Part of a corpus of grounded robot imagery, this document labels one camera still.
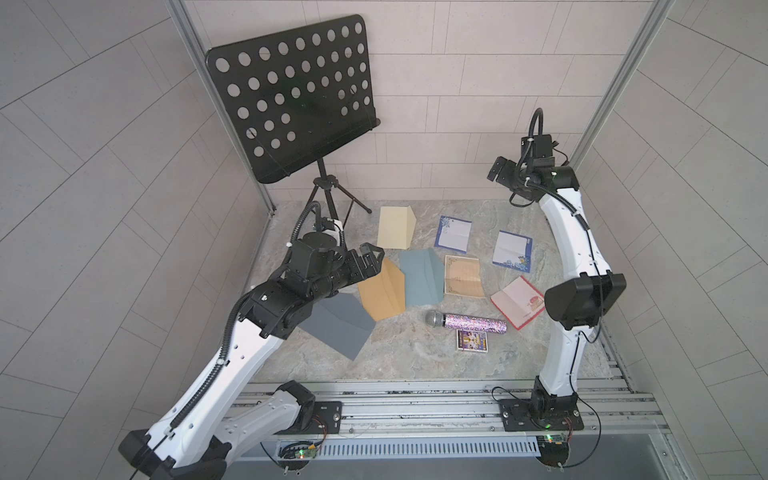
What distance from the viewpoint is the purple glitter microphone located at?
0.84 meters

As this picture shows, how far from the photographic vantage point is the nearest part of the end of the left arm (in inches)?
22.1

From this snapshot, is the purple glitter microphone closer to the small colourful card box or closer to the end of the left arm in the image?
the small colourful card box
